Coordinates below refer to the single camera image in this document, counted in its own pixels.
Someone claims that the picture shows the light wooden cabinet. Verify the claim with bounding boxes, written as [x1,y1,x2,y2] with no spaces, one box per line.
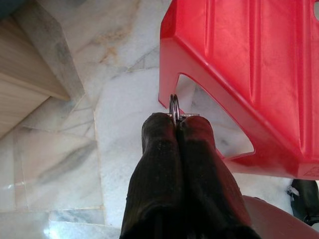
[0,18,71,139]

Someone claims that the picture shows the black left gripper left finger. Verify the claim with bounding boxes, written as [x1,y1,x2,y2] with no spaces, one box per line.
[119,113,184,239]

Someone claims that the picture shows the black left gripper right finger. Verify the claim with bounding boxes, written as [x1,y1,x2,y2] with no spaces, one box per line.
[177,116,262,239]

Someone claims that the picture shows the red plastic stool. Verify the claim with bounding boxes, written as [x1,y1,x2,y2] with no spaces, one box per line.
[159,0,319,181]

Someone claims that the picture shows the metal keys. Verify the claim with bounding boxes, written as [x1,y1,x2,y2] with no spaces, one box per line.
[168,93,200,126]

